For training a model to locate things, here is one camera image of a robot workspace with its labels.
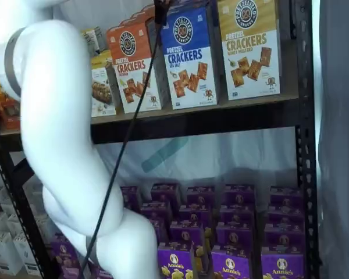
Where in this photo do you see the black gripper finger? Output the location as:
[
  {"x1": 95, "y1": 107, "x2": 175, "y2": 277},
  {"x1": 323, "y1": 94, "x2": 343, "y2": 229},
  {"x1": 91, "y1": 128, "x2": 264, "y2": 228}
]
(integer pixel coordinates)
[{"x1": 154, "y1": 0, "x2": 170, "y2": 26}]

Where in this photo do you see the black cable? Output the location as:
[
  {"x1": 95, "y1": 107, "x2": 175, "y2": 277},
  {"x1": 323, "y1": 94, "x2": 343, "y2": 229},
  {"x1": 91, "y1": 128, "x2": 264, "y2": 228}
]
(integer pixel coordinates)
[{"x1": 80, "y1": 17, "x2": 167, "y2": 279}]

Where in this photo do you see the black metal shelf rack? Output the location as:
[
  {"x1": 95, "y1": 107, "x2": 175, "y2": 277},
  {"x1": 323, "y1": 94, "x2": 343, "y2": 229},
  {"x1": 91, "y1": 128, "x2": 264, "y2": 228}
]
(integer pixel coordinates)
[{"x1": 0, "y1": 0, "x2": 319, "y2": 279}]

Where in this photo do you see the blue pretzel crackers box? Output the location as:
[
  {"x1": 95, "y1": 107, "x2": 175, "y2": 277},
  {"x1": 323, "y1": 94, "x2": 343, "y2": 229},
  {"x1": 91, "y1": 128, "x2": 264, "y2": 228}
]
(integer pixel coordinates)
[
  {"x1": 166, "y1": 0, "x2": 218, "y2": 12},
  {"x1": 159, "y1": 6, "x2": 219, "y2": 110}
]

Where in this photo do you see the orange pretzel crackers box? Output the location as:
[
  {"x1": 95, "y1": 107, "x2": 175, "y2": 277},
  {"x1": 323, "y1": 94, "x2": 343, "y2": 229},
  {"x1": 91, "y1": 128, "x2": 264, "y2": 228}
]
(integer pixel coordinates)
[
  {"x1": 118, "y1": 11, "x2": 158, "y2": 33},
  {"x1": 105, "y1": 24, "x2": 164, "y2": 115},
  {"x1": 130, "y1": 4, "x2": 158, "y2": 18}
]

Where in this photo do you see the grey fabric curtain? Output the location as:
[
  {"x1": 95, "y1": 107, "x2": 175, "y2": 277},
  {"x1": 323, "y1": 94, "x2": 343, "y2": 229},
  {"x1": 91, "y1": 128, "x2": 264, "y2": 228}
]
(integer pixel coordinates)
[{"x1": 311, "y1": 0, "x2": 349, "y2": 279}]

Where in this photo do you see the gold pretzel crackers box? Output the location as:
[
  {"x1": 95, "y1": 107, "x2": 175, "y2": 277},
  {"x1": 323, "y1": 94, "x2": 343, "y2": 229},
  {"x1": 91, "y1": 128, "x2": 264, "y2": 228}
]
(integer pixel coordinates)
[{"x1": 217, "y1": 0, "x2": 281, "y2": 101}]

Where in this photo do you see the Simple Mills almond bar box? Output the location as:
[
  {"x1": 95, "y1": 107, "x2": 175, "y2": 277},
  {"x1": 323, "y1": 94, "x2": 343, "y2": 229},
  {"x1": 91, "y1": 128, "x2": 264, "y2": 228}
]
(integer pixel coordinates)
[
  {"x1": 90, "y1": 67, "x2": 117, "y2": 118},
  {"x1": 90, "y1": 49, "x2": 113, "y2": 71}
]

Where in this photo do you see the purple Annie's snack box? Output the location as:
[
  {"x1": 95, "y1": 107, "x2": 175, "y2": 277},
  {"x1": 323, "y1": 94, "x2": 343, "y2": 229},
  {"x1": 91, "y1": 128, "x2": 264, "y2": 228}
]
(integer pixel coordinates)
[
  {"x1": 119, "y1": 185, "x2": 143, "y2": 212},
  {"x1": 187, "y1": 185, "x2": 216, "y2": 206},
  {"x1": 140, "y1": 201, "x2": 172, "y2": 221},
  {"x1": 220, "y1": 203, "x2": 256, "y2": 224},
  {"x1": 204, "y1": 221, "x2": 254, "y2": 253},
  {"x1": 169, "y1": 220, "x2": 204, "y2": 246},
  {"x1": 225, "y1": 184, "x2": 256, "y2": 206},
  {"x1": 178, "y1": 204, "x2": 212, "y2": 224},
  {"x1": 147, "y1": 219, "x2": 171, "y2": 244},
  {"x1": 266, "y1": 203, "x2": 305, "y2": 226},
  {"x1": 263, "y1": 223, "x2": 305, "y2": 255},
  {"x1": 56, "y1": 260, "x2": 91, "y2": 279},
  {"x1": 269, "y1": 185, "x2": 304, "y2": 206},
  {"x1": 150, "y1": 183, "x2": 181, "y2": 204},
  {"x1": 261, "y1": 252, "x2": 305, "y2": 279},
  {"x1": 156, "y1": 244, "x2": 194, "y2": 279},
  {"x1": 193, "y1": 245, "x2": 251, "y2": 279},
  {"x1": 51, "y1": 232, "x2": 84, "y2": 264}
]

